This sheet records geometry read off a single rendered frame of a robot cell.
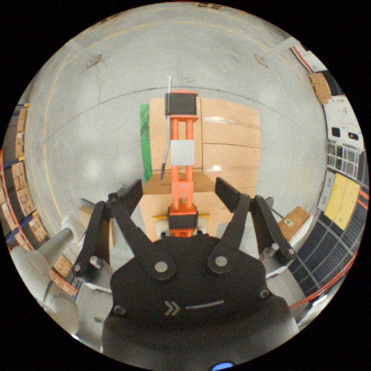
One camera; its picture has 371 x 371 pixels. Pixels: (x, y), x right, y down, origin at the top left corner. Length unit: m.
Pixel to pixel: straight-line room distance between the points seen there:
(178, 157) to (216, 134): 0.65
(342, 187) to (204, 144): 7.05
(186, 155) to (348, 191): 7.24
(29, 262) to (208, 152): 1.20
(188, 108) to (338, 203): 7.31
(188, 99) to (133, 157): 1.27
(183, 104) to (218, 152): 0.66
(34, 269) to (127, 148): 1.48
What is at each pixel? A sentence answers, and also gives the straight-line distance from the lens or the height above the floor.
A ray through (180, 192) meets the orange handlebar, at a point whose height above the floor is 1.09.
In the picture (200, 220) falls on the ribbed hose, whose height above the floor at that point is 1.02.
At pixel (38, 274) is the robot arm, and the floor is 1.45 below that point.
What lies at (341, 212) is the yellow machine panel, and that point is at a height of 1.78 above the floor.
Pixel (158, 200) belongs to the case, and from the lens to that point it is 0.49.
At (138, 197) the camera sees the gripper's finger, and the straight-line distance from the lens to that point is 0.17.
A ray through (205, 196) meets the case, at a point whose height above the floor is 0.94.
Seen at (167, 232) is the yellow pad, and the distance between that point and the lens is 0.57.
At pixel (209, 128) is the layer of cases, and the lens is 0.89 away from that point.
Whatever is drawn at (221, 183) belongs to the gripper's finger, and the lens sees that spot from 0.17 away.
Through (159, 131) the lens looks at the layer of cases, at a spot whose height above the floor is 0.54.
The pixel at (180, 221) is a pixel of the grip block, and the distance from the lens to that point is 0.36.
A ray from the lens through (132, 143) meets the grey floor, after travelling 1.49.
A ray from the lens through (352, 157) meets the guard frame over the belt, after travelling 7.26.
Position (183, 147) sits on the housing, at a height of 1.09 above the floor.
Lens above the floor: 1.37
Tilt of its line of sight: 69 degrees down
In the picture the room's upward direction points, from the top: 168 degrees clockwise
